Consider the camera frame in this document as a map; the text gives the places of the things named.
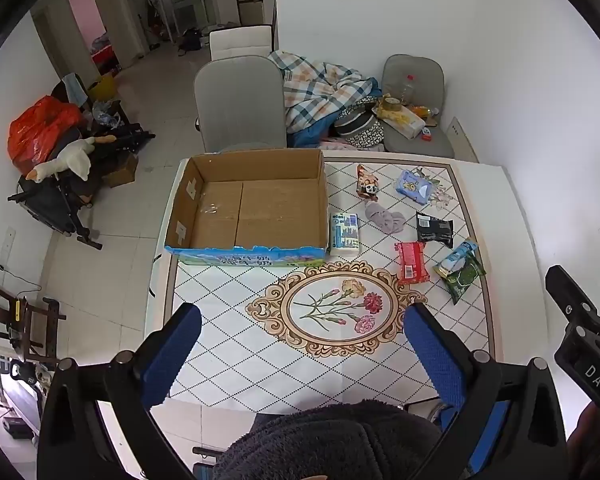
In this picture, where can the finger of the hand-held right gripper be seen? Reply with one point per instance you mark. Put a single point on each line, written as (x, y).
(565, 290)

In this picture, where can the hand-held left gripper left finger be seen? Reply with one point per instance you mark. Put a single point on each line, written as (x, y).
(172, 355)

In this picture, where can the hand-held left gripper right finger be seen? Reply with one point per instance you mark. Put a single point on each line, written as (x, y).
(430, 345)

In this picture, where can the green snack packet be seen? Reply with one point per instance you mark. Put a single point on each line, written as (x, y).
(462, 276)

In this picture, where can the red packet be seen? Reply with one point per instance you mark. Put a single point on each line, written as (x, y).
(411, 261)

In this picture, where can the black snack packet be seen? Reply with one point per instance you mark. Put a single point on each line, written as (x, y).
(434, 228)

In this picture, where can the purple cloth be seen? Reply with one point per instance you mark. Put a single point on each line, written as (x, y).
(385, 216)

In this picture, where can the yellow and blue tissue pack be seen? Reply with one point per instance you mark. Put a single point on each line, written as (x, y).
(344, 232)

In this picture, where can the blue cartoon tissue pack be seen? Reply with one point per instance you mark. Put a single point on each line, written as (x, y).
(413, 187)

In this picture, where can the light blue snack packet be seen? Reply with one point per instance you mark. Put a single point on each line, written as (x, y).
(455, 256)

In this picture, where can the dark wooden stool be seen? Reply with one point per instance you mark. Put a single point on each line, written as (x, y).
(30, 321)

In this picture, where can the clear plastic wrapper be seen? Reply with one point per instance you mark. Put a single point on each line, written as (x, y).
(439, 194)

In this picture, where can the orange cartoon snack packet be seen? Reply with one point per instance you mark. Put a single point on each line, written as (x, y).
(366, 182)

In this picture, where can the white leaning board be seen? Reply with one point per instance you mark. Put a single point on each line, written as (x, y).
(462, 137)

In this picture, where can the small brown cardboard box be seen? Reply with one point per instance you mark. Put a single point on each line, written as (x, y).
(122, 170)

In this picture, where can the black folding stroller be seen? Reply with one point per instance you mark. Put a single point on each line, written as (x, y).
(55, 200)

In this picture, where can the white goose plush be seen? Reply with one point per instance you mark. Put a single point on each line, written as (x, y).
(67, 160)

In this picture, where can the yellow packet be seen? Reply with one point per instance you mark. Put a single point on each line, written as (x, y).
(402, 119)

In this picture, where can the striped black and white hat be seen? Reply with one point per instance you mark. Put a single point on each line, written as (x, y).
(359, 127)

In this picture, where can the brown tape roll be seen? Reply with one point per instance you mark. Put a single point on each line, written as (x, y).
(392, 105)

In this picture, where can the clear plastic bottle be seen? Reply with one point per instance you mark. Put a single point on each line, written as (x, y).
(408, 89)

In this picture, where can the grey high-back chair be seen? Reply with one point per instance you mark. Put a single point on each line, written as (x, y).
(240, 105)

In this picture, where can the grey cushioned chair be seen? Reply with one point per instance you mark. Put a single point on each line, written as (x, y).
(420, 75)

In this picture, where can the red plastic bag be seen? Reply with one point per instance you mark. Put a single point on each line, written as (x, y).
(40, 130)

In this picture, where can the plaid blanket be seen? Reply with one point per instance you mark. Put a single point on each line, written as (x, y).
(325, 91)

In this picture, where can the yellow bag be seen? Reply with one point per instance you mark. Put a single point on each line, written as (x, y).
(102, 87)

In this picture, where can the light blue cloth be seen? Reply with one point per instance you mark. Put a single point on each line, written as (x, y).
(75, 87)

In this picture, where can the white chair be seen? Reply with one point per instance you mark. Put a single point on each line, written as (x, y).
(240, 42)

